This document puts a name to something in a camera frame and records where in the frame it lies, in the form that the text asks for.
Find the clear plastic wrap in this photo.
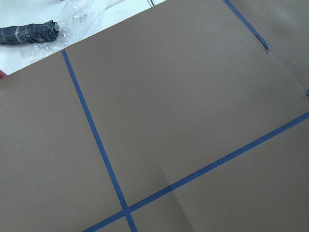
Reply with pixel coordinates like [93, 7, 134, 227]
[28, 0, 112, 64]

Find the folded dark blue umbrella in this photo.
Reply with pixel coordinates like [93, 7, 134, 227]
[0, 20, 59, 45]

